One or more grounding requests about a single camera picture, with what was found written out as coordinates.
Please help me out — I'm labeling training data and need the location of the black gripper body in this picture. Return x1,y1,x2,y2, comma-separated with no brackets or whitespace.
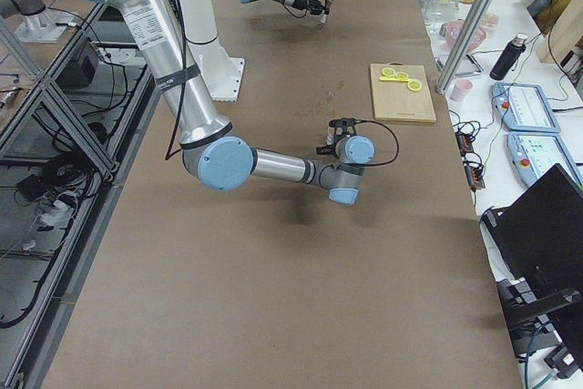
293,0,313,12
331,127,352,157

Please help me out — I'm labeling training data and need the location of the steel double jigger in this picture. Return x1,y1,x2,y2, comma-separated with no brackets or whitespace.
320,0,334,24

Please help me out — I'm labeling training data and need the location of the pink plastic cup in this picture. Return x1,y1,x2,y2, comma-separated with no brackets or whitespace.
450,78,473,102

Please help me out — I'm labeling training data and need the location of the wooden cutting board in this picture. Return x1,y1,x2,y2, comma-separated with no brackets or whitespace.
370,63,436,123

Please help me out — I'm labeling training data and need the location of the far lemon slice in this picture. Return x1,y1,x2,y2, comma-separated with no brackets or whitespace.
382,67,396,77

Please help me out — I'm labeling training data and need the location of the middle lemon slice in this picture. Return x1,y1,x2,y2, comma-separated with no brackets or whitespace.
394,71,409,81

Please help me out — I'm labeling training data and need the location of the pink bowl with ice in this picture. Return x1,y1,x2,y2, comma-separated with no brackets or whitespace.
443,19,489,51

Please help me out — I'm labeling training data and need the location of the black water bottle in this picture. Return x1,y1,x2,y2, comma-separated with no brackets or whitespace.
489,33,527,81

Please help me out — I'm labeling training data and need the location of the far blue teach pendant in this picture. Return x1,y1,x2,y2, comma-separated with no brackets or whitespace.
491,82,561,133

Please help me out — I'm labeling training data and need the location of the blue teach pendant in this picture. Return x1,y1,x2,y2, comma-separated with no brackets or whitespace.
506,131,582,187
491,82,561,133

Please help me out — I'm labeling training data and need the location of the near blue teach pendant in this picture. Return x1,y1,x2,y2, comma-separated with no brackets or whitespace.
506,131,582,187

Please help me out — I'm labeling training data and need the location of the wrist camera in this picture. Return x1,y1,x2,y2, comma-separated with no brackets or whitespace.
328,118,357,129

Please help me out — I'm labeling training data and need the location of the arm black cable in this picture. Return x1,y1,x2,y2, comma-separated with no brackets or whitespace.
354,119,401,168

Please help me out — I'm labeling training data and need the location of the lemon slice near handle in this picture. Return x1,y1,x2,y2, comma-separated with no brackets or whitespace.
407,79,423,92

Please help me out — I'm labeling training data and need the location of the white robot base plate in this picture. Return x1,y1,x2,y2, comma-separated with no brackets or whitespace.
198,41,245,102

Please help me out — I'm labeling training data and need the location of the aluminium frame post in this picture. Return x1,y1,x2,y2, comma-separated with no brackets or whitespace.
435,0,492,95

